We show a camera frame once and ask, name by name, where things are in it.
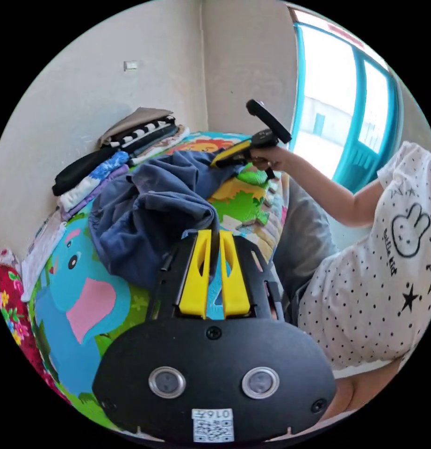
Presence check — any person's right forearm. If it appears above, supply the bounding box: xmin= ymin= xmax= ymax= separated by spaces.
xmin=285 ymin=148 xmax=386 ymax=227

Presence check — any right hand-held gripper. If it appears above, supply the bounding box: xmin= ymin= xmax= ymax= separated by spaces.
xmin=209 ymin=129 xmax=281 ymax=181

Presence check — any bed with animal print mat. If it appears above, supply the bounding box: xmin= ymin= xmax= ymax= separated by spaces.
xmin=26 ymin=131 xmax=290 ymax=433

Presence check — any person's body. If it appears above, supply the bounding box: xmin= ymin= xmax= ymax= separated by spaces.
xmin=273 ymin=140 xmax=431 ymax=421

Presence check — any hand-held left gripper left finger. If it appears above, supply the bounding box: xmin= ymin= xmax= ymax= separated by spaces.
xmin=178 ymin=229 xmax=213 ymax=319

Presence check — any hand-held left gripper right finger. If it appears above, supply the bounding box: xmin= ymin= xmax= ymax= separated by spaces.
xmin=219 ymin=231 xmax=252 ymax=319

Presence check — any dark blue long sleeve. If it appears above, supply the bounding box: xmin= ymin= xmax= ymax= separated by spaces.
xmin=88 ymin=150 xmax=245 ymax=289

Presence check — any person's right hand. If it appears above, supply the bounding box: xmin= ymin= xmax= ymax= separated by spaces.
xmin=252 ymin=145 xmax=293 ymax=173

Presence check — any window with turquoise frame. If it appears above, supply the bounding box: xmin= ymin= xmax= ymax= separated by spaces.
xmin=291 ymin=20 xmax=408 ymax=194

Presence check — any white patterned folded cloth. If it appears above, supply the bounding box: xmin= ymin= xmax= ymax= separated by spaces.
xmin=20 ymin=210 xmax=68 ymax=303

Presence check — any red floral blanket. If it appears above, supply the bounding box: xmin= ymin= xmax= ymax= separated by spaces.
xmin=0 ymin=246 xmax=73 ymax=405

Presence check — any pile of clothes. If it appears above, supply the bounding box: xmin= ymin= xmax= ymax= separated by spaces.
xmin=51 ymin=106 xmax=192 ymax=222

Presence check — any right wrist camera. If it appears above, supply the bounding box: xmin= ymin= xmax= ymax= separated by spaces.
xmin=246 ymin=99 xmax=293 ymax=145

